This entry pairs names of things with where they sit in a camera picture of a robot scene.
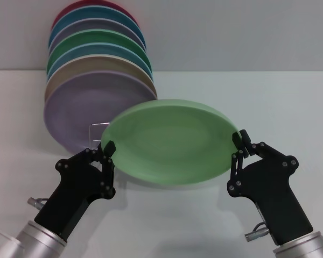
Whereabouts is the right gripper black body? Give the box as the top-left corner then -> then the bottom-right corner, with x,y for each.
233,157 -> 314,246

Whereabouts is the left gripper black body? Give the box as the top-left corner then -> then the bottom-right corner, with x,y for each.
33,163 -> 102,242

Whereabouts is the light green plate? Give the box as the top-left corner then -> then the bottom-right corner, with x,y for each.
100,99 -> 239,187

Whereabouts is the lilac purple plate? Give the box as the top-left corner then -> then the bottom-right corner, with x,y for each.
43,71 -> 157,154

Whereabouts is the beige plate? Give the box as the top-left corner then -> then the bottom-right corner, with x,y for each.
44,54 -> 158,104

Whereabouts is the light blue plate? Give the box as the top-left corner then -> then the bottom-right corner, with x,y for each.
46,42 -> 154,81

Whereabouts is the dark green plate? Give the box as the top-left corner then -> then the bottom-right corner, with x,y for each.
46,28 -> 151,73

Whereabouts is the grey lavender plate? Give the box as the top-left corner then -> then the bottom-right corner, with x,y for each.
48,18 -> 147,52

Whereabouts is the maroon plate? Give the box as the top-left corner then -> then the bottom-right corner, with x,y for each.
50,0 -> 137,32

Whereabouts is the teal blue plate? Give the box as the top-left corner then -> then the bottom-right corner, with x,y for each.
48,5 -> 142,49

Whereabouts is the metal wire plate rack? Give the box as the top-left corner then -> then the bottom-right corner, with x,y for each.
87,121 -> 111,149

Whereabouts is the left wrist silver cable connector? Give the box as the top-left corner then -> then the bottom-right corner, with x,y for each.
27,197 -> 50,210

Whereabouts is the wrist silver cable connector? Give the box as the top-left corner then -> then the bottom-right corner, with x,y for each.
244,221 -> 270,242
27,197 -> 50,210

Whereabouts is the right wrist silver cable connector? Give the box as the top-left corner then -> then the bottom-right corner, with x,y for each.
244,221 -> 270,242

